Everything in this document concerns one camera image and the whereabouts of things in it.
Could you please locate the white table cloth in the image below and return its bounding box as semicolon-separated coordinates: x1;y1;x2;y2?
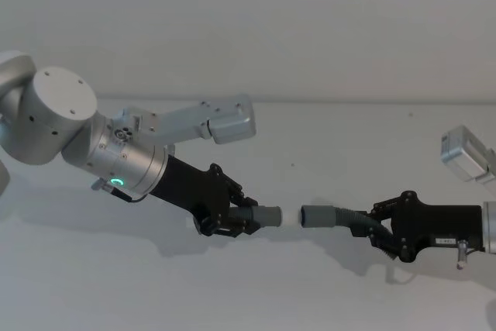
0;92;496;331

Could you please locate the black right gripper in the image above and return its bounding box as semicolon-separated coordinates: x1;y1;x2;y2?
350;190;484;264

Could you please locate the black ribbed hose grey cuff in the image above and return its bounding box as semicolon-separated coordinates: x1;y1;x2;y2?
299;203;393;240
227;204;284;229

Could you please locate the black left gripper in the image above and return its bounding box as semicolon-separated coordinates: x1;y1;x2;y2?
150;154;262;239

